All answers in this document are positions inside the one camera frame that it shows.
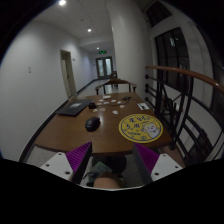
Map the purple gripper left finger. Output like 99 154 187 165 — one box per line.
40 141 93 185

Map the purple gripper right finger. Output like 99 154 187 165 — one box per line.
132 143 184 185

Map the round yellow mouse pad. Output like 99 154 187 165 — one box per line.
118 114 163 143

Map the black computer mouse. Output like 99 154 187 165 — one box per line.
85 117 100 132

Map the dark grey closed laptop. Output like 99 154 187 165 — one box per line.
57 99 92 116

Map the white notepad with pen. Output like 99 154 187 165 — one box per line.
138 103 149 110

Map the small black box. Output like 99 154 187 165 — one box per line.
88 103 96 109

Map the black metal railing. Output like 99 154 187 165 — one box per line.
145 69 224 165

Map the white card on table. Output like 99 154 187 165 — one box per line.
103 95 111 100

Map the wooden chair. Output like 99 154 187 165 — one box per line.
95 78 137 95

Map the double glass door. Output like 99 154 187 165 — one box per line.
96 57 113 79

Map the white side door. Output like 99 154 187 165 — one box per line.
60 50 77 98

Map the wooden stair handrail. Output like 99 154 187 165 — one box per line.
145 65 224 94

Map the green exit sign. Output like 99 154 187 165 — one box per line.
98 50 107 54

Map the large dark window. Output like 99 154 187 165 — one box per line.
155 28 190 90

